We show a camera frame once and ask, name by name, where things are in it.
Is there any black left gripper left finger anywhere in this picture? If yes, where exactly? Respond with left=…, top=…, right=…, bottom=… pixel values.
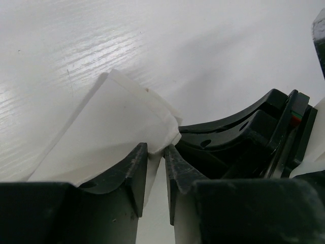
left=75, top=143, right=148, bottom=243

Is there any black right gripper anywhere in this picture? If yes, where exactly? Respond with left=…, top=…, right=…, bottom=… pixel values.
left=176, top=89, right=317, bottom=179

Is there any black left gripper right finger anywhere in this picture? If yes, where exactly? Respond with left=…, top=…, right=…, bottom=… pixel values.
left=164, top=143, right=211, bottom=244

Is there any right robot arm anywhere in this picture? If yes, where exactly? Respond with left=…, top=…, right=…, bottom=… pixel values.
left=176, top=89, right=324, bottom=179

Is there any white cloth napkin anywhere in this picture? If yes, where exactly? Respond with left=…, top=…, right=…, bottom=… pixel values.
left=26, top=68, right=184, bottom=244

